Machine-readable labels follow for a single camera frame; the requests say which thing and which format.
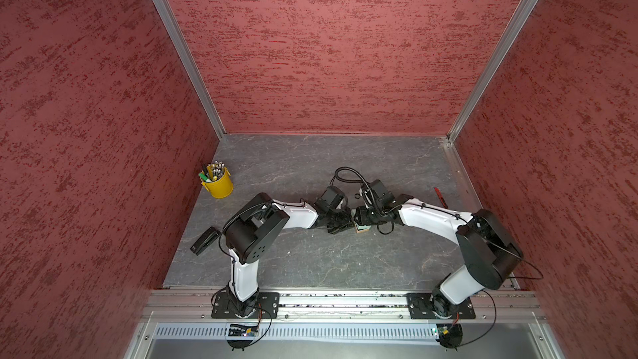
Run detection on left aluminium corner post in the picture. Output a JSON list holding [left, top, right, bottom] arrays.
[[151, 0, 227, 141]]

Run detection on yellow pen cup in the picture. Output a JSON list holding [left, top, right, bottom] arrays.
[[200, 168, 234, 199]]

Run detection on aluminium corner post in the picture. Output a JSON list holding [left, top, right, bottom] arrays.
[[151, 0, 227, 141], [447, 0, 539, 146]]

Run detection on front aluminium rail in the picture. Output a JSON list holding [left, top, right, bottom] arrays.
[[142, 289, 547, 324]]

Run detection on red marker pen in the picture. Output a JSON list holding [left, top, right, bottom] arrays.
[[435, 187, 449, 209]]

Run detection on pens in cup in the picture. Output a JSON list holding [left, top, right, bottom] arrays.
[[198, 161, 226, 183]]

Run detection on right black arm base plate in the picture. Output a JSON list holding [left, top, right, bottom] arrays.
[[405, 293, 476, 321]]

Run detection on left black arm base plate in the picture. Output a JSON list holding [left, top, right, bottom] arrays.
[[211, 289, 281, 320]]

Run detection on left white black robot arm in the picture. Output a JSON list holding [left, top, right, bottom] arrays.
[[190, 189, 354, 319]]

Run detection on right aluminium corner post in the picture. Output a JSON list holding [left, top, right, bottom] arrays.
[[447, 0, 539, 146]]

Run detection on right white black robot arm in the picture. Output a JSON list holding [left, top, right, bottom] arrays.
[[353, 194, 525, 319]]

